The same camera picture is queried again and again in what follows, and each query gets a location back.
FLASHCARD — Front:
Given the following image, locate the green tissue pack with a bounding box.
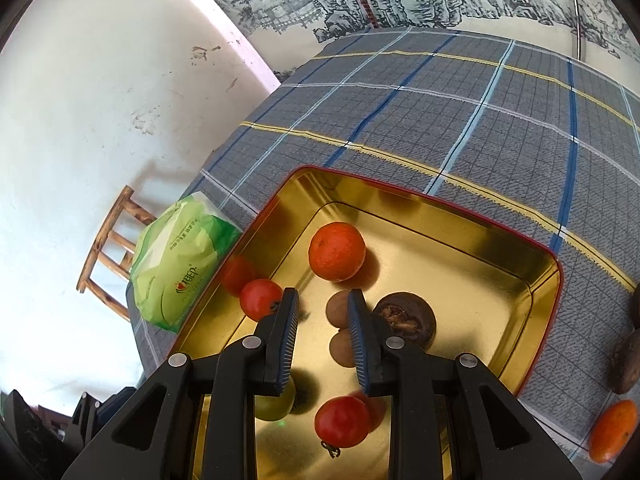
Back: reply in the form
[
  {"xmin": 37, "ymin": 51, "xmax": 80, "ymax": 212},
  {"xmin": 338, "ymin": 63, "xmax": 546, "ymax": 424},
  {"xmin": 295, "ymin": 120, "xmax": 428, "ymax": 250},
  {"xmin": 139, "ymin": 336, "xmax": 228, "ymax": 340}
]
[{"xmin": 129, "ymin": 191, "xmax": 244, "ymax": 333}]

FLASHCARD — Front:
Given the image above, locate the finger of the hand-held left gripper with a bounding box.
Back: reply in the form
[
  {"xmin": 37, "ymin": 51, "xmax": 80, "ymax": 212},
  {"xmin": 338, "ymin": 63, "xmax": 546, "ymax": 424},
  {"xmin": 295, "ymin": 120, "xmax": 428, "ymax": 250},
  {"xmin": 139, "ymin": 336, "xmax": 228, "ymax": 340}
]
[{"xmin": 72, "ymin": 386, "xmax": 146, "ymax": 453}]

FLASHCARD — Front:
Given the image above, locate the small tan round fruit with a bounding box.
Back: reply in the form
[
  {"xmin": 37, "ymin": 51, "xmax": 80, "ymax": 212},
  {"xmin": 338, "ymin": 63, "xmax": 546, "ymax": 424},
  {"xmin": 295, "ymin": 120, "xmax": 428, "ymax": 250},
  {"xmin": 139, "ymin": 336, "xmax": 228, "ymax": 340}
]
[
  {"xmin": 326, "ymin": 289, "xmax": 353, "ymax": 328},
  {"xmin": 329, "ymin": 329, "xmax": 357, "ymax": 367}
]

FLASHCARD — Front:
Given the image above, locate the orange mandarin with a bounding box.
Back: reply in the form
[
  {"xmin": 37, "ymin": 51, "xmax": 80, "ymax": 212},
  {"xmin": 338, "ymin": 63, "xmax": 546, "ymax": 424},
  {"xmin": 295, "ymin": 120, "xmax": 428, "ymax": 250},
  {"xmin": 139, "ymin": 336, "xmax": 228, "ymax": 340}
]
[
  {"xmin": 588, "ymin": 400, "xmax": 640, "ymax": 463},
  {"xmin": 307, "ymin": 221, "xmax": 367, "ymax": 282}
]

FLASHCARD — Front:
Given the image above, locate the red and gold tin box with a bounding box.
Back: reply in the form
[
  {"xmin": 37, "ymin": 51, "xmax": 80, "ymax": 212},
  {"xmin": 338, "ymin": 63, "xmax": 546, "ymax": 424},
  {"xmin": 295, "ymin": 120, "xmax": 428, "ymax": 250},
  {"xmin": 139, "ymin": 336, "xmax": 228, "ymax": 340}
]
[{"xmin": 167, "ymin": 165, "xmax": 563, "ymax": 480}]

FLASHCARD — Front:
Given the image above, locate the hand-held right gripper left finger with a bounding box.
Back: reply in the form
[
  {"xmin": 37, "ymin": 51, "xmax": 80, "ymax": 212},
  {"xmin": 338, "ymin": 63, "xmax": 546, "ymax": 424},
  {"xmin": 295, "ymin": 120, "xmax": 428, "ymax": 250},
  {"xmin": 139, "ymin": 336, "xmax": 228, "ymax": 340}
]
[{"xmin": 61, "ymin": 287, "xmax": 301, "ymax": 480}]

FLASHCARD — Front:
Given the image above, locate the green lime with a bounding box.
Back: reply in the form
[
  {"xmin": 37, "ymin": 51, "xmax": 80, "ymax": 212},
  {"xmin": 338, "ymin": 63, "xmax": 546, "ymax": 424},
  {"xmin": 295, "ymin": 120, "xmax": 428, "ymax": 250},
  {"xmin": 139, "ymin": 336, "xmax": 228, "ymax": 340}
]
[{"xmin": 254, "ymin": 380, "xmax": 297, "ymax": 422}]

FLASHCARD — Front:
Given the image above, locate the wooden chair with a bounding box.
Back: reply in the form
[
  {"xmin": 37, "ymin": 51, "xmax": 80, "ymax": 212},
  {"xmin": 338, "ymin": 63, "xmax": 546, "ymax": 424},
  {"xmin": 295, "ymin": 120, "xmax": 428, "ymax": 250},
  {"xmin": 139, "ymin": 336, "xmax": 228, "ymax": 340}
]
[{"xmin": 76, "ymin": 185, "xmax": 158, "ymax": 323}]

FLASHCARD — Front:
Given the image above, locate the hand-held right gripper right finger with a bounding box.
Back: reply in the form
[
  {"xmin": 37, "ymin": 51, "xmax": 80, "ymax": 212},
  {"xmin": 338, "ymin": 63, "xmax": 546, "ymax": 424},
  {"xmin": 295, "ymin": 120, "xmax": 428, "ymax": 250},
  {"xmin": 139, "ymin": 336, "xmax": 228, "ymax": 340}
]
[{"xmin": 346, "ymin": 288, "xmax": 583, "ymax": 480}]

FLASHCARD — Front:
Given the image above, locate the red tomato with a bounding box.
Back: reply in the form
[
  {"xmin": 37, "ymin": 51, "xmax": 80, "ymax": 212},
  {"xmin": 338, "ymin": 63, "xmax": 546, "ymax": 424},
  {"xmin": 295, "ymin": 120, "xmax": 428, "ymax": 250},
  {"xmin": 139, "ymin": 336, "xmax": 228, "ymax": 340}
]
[
  {"xmin": 314, "ymin": 396, "xmax": 372, "ymax": 458},
  {"xmin": 239, "ymin": 278, "xmax": 284, "ymax": 322}
]

